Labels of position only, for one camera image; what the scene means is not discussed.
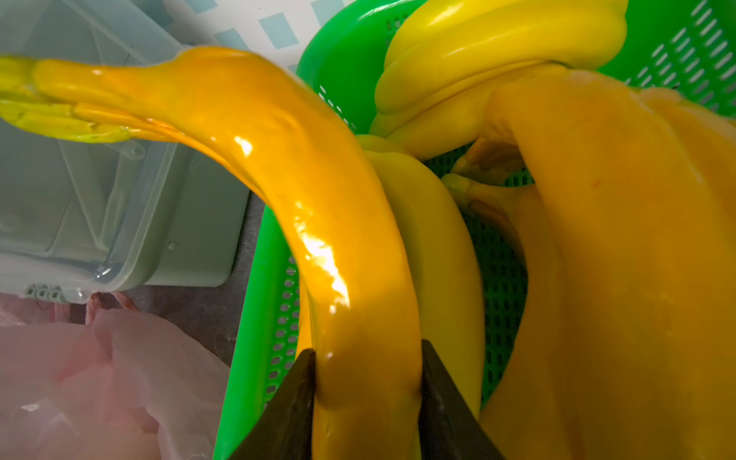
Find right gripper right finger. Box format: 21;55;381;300
418;339;503;460

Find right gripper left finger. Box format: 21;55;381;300
229;349;316;460

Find pink plastic bag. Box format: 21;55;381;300
1;294;229;459

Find yellow banana bunch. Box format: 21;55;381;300
1;46;422;459

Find bananas in green basket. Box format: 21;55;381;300
298;0;736;460

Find clear plastic storage box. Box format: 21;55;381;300
1;1;248;303

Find green plastic basket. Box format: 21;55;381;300
215;1;735;459

